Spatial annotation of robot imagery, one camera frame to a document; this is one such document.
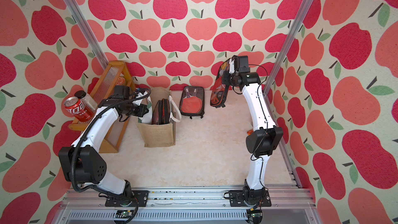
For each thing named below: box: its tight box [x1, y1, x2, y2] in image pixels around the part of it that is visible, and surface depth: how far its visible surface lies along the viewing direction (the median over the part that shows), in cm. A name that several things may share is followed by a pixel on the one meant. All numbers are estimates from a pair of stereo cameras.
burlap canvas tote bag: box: [136, 86, 182, 148], surface depth 83 cm
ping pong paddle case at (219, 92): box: [209, 58, 231, 109], surface depth 83 cm
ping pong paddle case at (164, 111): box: [157, 98, 170, 125], surface depth 92 cm
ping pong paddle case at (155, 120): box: [151, 99, 160, 125], surface depth 92 cm
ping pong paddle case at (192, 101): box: [179, 86, 205, 120], surface depth 117 cm
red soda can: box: [63, 96, 94, 122], surface depth 65 cm
